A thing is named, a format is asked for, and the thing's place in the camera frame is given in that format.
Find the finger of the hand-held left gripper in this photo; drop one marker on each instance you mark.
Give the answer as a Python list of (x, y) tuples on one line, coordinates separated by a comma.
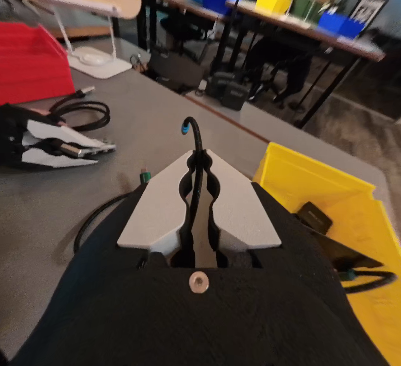
[(62, 132), (53, 160)]

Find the yellow plastic bin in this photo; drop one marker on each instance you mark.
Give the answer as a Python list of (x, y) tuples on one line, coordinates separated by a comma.
[(269, 1), (297, 178)]

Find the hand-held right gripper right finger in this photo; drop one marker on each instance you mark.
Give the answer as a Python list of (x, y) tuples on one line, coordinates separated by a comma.
[(247, 215)]

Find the black flat adapter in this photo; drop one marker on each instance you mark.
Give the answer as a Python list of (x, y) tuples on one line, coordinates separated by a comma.
[(315, 218)]

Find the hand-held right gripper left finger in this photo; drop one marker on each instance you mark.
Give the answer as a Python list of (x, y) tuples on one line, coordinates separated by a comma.
[(150, 215)]

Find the black light stand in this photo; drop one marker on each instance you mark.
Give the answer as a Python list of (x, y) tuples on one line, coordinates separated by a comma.
[(231, 18)]

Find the black rounded case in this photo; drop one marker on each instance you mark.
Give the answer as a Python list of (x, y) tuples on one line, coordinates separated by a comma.
[(221, 82), (236, 95)]

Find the black equipment case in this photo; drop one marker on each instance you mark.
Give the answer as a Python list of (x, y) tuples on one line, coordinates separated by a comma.
[(178, 71)]

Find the black bin divider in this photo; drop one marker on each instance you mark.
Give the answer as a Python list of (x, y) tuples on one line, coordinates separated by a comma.
[(344, 253)]

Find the white round disc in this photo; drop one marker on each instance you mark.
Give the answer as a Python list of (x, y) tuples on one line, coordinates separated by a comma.
[(92, 59)]

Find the framed black white tag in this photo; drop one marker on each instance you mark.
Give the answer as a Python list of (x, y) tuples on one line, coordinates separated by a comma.
[(369, 10)]

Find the red plastic bin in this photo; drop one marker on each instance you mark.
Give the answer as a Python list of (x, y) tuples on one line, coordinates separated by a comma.
[(31, 65)]

